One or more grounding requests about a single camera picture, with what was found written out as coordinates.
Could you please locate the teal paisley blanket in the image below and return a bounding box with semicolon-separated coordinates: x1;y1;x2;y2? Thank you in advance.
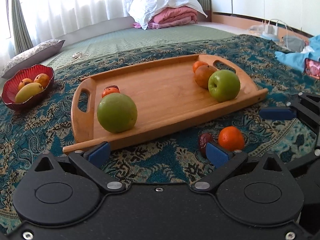
1;35;319;234

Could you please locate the orange fruit in bowl left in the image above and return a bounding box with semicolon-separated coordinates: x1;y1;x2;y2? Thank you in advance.
18;78;33;91

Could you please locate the green apple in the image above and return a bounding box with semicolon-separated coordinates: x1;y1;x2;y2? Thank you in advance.
208;69;240;102

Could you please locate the green curtain left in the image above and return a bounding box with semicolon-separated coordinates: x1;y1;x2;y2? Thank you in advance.
11;0;33;54

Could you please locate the small tangerine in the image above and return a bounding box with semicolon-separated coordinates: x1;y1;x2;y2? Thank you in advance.
193;61;208;73
217;126;245;151
101;89;120;98

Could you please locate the red smartphone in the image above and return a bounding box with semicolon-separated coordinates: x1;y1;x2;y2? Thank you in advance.
304;59;320;80

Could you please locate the dark red date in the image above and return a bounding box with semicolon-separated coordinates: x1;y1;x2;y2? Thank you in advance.
198;133;213;158
104;85;119;90

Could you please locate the grey floral pillow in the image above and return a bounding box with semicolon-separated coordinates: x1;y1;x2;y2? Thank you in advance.
1;39;65;79

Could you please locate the light blue cloth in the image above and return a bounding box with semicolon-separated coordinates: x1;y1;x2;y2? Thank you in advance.
274;35;320;72

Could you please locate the white charger with cable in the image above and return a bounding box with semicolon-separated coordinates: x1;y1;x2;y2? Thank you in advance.
260;18;297;50

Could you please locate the white cord on mattress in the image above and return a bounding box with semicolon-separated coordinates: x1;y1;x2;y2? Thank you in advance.
55;51;91;69

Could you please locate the grey pouch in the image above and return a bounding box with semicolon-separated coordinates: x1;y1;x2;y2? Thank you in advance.
283;35;305;53

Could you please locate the orange fruit in bowl right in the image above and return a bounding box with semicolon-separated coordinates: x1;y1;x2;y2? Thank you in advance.
34;73;50;89

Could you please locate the green quilted mattress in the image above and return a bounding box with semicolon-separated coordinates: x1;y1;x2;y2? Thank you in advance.
42;24;235;68

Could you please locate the wooden serving tray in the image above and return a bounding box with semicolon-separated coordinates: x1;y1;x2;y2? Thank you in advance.
63;54;268;154

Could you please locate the white crumpled duvet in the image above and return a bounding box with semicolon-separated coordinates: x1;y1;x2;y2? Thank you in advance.
128;0;206;20

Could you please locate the large dull orange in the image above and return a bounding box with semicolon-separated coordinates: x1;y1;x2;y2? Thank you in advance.
194;65;217;89

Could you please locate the white sheer curtain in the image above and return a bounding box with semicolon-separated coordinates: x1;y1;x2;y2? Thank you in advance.
1;0;128;66

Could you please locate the pink folded blanket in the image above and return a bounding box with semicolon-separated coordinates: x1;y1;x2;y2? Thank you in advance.
132;6;197;29

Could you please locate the orange fruit in bowl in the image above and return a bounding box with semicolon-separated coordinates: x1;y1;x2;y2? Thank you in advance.
18;78;33;91
34;73;50;89

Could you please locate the yellow mango in bowl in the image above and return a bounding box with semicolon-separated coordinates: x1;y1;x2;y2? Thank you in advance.
15;82;43;103

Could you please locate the large round green fruit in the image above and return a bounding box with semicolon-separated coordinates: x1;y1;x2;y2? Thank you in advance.
97;93;138;133

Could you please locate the red scalloped fruit bowl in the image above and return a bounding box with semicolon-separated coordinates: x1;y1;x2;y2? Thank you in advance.
1;64;55;111

